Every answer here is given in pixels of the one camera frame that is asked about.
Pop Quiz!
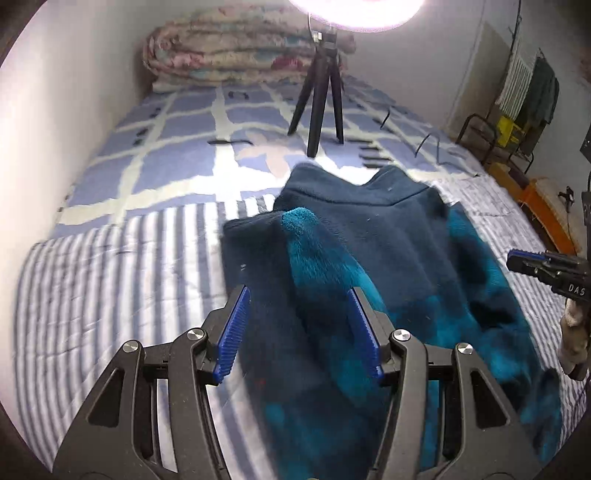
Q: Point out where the dark green hanging cloth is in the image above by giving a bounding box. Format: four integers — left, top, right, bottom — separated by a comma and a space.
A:
526, 56, 560, 126

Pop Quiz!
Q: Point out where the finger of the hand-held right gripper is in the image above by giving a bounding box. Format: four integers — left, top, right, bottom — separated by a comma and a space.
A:
506, 248, 550, 280

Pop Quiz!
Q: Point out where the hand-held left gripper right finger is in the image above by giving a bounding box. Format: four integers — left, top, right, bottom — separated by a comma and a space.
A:
346, 287, 543, 480

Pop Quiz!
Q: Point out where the black metal chair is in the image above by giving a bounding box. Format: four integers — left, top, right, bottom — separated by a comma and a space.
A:
456, 113, 535, 174

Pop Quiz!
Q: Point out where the teal plaid fleece jacket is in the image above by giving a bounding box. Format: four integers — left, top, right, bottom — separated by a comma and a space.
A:
222, 164, 564, 480

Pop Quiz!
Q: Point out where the thin black cable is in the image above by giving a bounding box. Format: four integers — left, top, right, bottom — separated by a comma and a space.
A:
413, 133, 480, 178

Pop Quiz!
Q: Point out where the blue white checked blanket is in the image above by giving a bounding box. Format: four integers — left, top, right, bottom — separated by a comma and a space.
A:
58, 76, 485, 241

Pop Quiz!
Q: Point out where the yellow box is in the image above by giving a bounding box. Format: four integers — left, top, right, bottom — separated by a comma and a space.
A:
496, 115, 526, 147

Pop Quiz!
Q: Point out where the folded floral quilt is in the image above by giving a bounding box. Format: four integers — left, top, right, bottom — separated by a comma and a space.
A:
141, 7, 356, 93

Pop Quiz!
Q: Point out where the black tripod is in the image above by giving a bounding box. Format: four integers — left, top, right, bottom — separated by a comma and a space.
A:
286, 30, 345, 158

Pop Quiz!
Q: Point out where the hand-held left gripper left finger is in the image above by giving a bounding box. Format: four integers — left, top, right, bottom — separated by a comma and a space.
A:
51, 284, 252, 480

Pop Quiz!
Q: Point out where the person's right hand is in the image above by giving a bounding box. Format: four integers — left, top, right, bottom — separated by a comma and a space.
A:
560, 300, 591, 381

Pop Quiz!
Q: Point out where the white green striped towel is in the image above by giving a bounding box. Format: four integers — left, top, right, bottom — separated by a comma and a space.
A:
495, 50, 540, 126

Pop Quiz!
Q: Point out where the grey white striped bed sheet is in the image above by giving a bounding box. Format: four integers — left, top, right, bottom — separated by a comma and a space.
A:
16, 173, 591, 480

